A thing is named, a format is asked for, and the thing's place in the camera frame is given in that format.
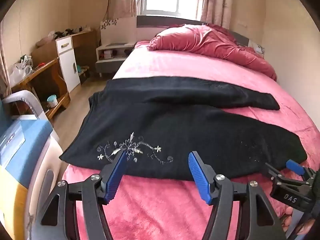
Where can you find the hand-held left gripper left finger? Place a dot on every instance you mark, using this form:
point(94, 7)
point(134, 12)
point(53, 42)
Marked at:
point(115, 173)

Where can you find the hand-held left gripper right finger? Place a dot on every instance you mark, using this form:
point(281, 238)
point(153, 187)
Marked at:
point(200, 177)

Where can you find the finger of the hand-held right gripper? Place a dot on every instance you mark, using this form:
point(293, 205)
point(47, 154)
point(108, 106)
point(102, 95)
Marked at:
point(272, 171)
point(295, 165)

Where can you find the black embroidered pants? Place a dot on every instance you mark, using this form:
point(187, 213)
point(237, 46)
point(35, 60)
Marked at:
point(175, 130)

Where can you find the person's right hand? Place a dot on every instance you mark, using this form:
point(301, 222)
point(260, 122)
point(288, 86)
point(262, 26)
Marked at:
point(288, 221)

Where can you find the teal and white cup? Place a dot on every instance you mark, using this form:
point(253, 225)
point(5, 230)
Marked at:
point(52, 101)

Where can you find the white nightstand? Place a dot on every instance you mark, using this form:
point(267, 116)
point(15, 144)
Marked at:
point(110, 63)

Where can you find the bed with pink sheet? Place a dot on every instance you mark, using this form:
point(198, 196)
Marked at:
point(187, 65)

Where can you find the grey chair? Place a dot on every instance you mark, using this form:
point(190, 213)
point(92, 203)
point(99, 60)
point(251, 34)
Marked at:
point(27, 97)

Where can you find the wood and white cabinet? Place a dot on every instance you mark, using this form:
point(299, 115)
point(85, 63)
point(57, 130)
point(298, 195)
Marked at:
point(67, 65)

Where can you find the wooden desk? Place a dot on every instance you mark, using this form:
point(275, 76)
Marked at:
point(43, 68)

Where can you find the red quilt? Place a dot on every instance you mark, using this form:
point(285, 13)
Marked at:
point(212, 42)

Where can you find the clear plastic bag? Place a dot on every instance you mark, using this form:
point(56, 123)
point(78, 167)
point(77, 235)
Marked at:
point(18, 71)

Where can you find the grey and white headboard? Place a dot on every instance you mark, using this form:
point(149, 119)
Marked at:
point(120, 30)

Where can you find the pink plastic bag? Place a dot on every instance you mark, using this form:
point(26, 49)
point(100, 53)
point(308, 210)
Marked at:
point(46, 40)

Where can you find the floral curtain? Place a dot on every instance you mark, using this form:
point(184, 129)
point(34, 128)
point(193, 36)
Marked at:
point(127, 0)
point(215, 2)

